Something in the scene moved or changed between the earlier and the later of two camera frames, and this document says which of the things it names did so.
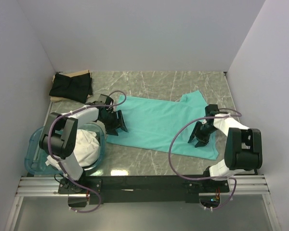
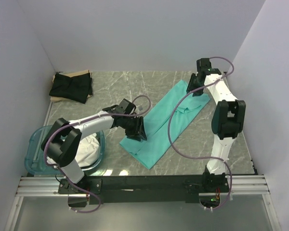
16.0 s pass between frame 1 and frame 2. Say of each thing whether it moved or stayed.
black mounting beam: stayed
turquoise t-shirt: moved
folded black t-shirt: stayed
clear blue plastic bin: stayed
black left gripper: moved
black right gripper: moved
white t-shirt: stayed
